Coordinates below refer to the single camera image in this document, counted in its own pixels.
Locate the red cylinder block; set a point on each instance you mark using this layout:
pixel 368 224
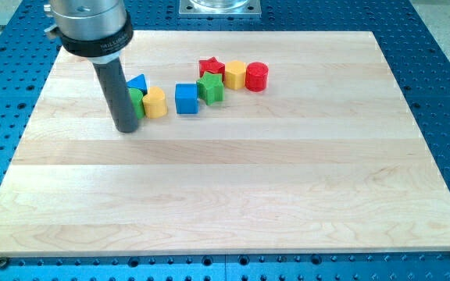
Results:
pixel 256 76

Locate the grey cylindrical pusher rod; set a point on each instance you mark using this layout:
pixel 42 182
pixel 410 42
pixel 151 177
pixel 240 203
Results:
pixel 114 87

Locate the light wooden board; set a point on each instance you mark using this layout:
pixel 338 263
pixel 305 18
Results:
pixel 327 159

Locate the yellow hexagon block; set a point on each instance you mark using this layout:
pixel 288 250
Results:
pixel 235 72

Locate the red star block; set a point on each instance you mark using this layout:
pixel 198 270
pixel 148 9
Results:
pixel 211 65

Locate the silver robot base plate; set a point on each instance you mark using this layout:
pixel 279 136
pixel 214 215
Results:
pixel 201 9

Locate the green star block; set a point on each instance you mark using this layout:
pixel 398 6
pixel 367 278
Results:
pixel 210 87

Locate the green cylinder block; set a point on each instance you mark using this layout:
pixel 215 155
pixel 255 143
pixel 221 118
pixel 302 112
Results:
pixel 136 97

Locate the yellow heart block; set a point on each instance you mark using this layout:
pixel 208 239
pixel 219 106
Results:
pixel 154 103

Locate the blue triangle block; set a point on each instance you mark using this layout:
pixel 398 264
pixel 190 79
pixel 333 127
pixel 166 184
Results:
pixel 139 82

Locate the blue cube block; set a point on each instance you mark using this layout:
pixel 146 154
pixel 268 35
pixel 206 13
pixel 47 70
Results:
pixel 186 98

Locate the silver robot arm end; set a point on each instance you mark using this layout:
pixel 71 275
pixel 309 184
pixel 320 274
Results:
pixel 93 29

